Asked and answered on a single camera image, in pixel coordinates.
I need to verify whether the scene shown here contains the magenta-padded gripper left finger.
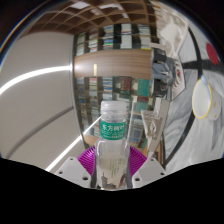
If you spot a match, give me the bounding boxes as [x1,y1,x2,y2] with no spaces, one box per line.
[53,147,100,190]

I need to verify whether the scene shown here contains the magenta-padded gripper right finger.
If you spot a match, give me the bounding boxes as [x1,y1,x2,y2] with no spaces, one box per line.
[127,146,168,190]

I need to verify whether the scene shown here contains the clear plastic bottle green label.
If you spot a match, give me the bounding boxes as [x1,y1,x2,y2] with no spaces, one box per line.
[94,100,132,191]

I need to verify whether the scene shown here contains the white stepped architectural model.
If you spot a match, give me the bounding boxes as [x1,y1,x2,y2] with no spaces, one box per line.
[139,99,171,161]

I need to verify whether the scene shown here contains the ceiling light strips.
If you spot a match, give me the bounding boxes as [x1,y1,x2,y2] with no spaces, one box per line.
[0,64,84,173]

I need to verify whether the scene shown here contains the wooden grid shelf unit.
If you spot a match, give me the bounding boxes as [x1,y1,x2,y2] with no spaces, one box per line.
[29,0,158,34]

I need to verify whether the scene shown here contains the tall bookshelf wall with books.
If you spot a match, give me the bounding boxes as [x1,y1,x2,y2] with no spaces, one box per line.
[72,23,168,151]

